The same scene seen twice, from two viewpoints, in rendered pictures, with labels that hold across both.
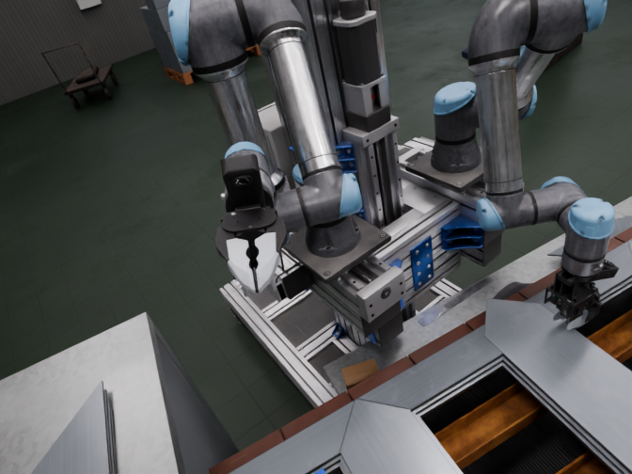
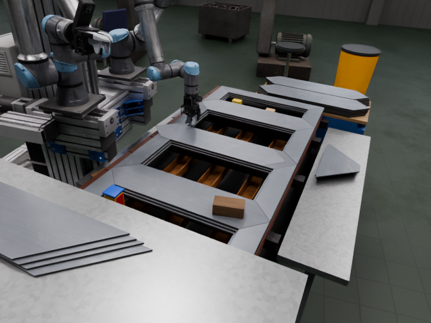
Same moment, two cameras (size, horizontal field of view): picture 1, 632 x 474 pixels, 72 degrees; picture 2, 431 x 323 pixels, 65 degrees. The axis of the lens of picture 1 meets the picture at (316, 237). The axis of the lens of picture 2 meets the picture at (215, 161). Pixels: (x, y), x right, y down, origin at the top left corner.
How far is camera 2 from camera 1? 0.89 m
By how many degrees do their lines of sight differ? 41
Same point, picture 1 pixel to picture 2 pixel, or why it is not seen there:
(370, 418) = (122, 170)
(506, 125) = (154, 32)
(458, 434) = not seen: hidden behind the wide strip
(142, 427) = (8, 173)
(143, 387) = not seen: outside the picture
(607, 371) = (208, 135)
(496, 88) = (148, 16)
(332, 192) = not seen: hidden behind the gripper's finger
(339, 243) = (81, 97)
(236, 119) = (26, 14)
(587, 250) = (192, 81)
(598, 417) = (210, 146)
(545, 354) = (186, 136)
